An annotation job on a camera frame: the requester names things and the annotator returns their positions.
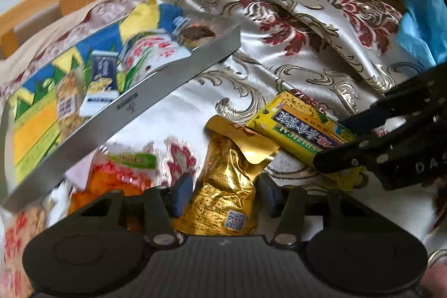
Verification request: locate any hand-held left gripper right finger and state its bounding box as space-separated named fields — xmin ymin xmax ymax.
xmin=258 ymin=173 xmax=374 ymax=245

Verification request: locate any floral satin blanket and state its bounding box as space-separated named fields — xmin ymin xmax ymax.
xmin=0 ymin=0 xmax=447 ymax=298

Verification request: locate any light blue cloth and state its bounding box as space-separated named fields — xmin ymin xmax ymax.
xmin=396 ymin=0 xmax=447 ymax=66

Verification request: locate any chocolate snack packet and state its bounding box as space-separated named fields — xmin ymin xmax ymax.
xmin=171 ymin=16 xmax=217 ymax=49

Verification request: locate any orange snack packet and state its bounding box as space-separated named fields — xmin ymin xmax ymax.
xmin=66 ymin=142 xmax=158 ymax=216

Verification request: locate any yellow green snack packet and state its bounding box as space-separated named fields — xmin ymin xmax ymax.
xmin=246 ymin=90 xmax=365 ymax=192

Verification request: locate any steel tray with colourful lining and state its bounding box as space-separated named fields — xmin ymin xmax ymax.
xmin=0 ymin=0 xmax=242 ymax=211

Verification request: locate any cream cloth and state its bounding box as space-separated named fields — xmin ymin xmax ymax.
xmin=0 ymin=0 xmax=116 ymax=75

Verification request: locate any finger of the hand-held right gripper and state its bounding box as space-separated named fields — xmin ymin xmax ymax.
xmin=339 ymin=66 xmax=447 ymax=133
xmin=313 ymin=112 xmax=447 ymax=175

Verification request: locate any pink snack packet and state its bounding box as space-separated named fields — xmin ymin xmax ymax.
xmin=0 ymin=204 xmax=49 ymax=298

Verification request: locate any gold foil snack pouch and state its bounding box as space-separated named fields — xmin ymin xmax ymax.
xmin=171 ymin=115 xmax=280 ymax=236

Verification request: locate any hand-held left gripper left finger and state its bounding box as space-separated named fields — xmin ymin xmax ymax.
xmin=77 ymin=173 xmax=194 ymax=245

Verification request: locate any brown snack packet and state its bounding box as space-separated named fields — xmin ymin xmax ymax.
xmin=56 ymin=71 xmax=88 ymax=134

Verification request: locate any white red-lettered snack packet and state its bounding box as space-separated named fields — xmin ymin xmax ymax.
xmin=117 ymin=31 xmax=192 ymax=92

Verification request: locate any blue and white snack packet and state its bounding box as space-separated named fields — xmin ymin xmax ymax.
xmin=80 ymin=50 xmax=119 ymax=117

